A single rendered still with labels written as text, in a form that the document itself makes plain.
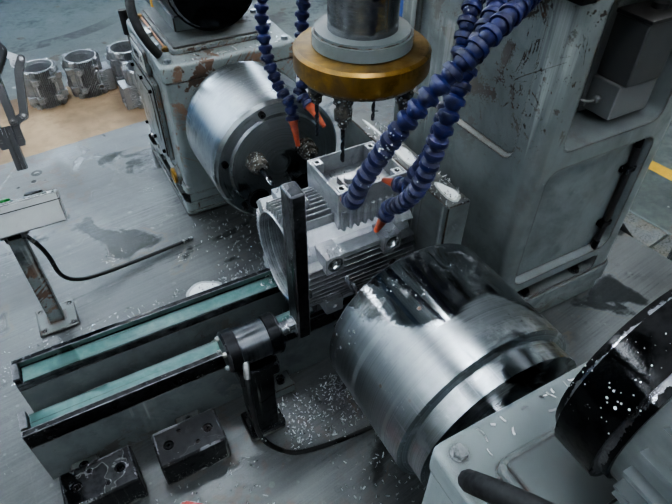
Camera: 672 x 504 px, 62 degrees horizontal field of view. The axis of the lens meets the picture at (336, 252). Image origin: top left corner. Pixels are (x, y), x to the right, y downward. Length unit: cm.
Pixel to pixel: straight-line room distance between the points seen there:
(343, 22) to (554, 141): 32
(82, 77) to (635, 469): 320
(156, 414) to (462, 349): 52
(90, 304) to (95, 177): 44
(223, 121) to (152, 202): 45
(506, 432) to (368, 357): 18
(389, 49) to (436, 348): 36
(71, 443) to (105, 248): 51
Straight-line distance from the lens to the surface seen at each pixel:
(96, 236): 136
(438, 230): 84
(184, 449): 90
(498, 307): 65
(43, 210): 102
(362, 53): 71
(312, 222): 83
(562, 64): 77
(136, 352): 98
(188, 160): 126
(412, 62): 73
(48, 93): 337
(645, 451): 43
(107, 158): 161
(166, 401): 93
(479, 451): 55
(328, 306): 88
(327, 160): 89
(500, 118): 87
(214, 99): 107
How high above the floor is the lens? 163
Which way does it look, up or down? 43 degrees down
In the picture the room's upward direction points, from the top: 1 degrees clockwise
